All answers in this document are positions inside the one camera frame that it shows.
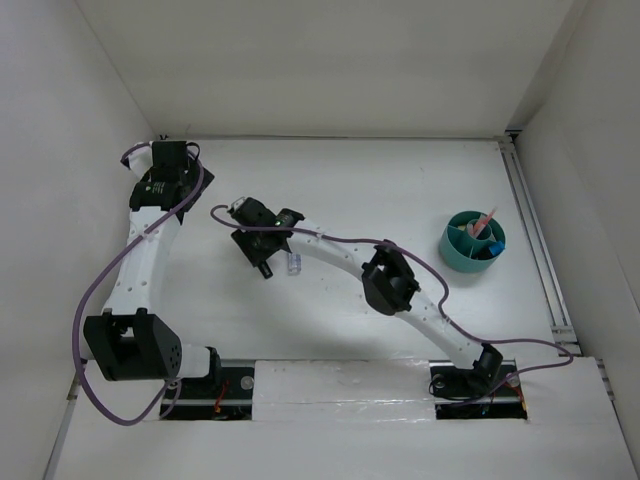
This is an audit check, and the pink and black highlighter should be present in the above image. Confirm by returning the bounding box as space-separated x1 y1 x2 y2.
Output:
258 262 273 279

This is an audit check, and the clear spray bottle blue cap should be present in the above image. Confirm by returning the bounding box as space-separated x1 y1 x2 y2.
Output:
287 253 302 276

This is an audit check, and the pink pen with clear cap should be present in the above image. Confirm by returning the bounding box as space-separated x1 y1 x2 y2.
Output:
471 207 497 238

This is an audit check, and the blue and black highlighter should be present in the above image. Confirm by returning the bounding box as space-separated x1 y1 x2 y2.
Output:
475 241 505 261

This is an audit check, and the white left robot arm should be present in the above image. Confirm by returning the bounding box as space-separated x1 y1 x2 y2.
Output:
83 140 223 397

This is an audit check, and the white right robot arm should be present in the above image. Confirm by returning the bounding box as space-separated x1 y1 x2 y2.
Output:
228 197 503 396

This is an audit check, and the teal round divided organizer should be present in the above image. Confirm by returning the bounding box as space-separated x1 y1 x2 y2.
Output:
439 210 507 274

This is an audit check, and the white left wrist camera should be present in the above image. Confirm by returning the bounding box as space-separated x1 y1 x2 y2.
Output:
120 143 153 178

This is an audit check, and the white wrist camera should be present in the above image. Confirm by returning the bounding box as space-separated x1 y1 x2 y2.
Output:
227 197 246 216
120 143 153 178

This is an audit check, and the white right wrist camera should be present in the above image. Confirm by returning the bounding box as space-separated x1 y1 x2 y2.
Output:
227 197 246 216

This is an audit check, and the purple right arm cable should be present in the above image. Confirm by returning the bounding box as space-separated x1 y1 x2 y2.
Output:
209 202 576 406

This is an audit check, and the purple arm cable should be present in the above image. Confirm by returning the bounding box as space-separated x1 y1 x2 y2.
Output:
72 141 206 427
209 202 576 406

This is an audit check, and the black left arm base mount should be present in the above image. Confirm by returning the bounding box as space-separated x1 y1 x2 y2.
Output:
159 360 255 421

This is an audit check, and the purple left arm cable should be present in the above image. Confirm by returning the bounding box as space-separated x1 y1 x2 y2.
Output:
72 141 206 427

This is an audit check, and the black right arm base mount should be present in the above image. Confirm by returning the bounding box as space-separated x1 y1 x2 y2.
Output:
428 361 528 421

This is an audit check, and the aluminium rail at right edge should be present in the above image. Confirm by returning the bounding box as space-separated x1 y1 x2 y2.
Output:
497 131 583 356

